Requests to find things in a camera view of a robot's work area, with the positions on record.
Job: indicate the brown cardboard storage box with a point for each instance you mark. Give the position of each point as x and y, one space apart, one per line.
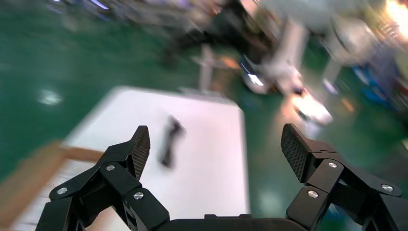
25 178

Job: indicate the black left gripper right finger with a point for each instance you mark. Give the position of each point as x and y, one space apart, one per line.
322 178

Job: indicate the blue bin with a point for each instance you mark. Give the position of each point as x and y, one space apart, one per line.
376 86

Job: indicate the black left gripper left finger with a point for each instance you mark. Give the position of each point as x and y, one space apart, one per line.
121 178

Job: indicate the white metal stand frame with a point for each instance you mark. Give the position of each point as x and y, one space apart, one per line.
206 70

